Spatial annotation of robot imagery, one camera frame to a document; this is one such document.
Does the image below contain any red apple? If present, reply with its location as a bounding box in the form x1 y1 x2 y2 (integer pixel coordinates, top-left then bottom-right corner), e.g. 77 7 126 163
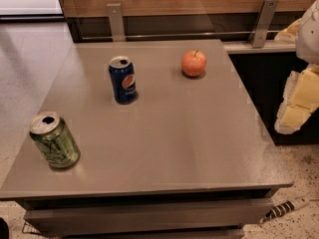
181 50 206 77

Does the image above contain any blue Pepsi can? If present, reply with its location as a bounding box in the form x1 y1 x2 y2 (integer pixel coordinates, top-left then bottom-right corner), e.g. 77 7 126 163
109 56 138 105

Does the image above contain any green soda can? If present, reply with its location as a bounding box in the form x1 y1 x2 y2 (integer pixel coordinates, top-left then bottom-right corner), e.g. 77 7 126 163
29 112 81 169

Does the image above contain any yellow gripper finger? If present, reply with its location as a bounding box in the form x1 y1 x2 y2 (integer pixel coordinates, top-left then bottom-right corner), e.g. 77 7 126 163
274 19 301 44
274 64 319 134

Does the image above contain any metal bracket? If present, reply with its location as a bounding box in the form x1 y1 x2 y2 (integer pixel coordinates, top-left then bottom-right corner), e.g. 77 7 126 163
107 3 126 42
248 0 279 48

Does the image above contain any metal rail bar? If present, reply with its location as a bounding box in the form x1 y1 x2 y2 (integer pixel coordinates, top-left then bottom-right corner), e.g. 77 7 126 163
80 30 279 42

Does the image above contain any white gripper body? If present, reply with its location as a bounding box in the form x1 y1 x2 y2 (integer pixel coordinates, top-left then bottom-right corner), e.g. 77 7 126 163
296 0 319 64

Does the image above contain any grey table with drawers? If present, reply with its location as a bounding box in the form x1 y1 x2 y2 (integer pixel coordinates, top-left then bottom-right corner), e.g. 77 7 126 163
1 40 292 239

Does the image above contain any white black striped power strip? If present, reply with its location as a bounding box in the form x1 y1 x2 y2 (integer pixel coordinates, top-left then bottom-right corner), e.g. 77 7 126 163
259 197 310 224

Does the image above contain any right metal bracket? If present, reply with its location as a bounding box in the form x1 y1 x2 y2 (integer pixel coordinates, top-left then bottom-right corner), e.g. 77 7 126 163
248 0 279 48

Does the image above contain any left metal bracket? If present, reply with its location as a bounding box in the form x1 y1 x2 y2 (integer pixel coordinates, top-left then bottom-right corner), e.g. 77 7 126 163
107 3 126 42

